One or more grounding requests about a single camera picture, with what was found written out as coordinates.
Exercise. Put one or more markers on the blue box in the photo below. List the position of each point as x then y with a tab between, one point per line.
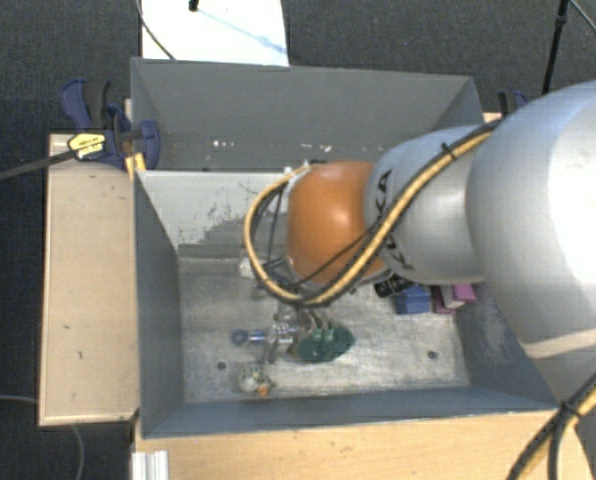
411	302

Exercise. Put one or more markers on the grey metal bin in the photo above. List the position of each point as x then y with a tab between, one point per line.
218	308

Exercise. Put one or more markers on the black box with white print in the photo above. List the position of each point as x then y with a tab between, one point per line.
391	286

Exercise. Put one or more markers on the purple box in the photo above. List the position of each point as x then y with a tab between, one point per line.
453	299

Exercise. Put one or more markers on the pale wood board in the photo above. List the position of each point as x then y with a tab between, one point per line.
88	278

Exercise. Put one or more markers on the small white toy animal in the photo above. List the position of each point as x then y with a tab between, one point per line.
250	381

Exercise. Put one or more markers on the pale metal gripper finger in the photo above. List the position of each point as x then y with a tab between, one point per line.
269	354
259	337

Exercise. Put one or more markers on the dark green oval object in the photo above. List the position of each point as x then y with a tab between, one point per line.
323	352

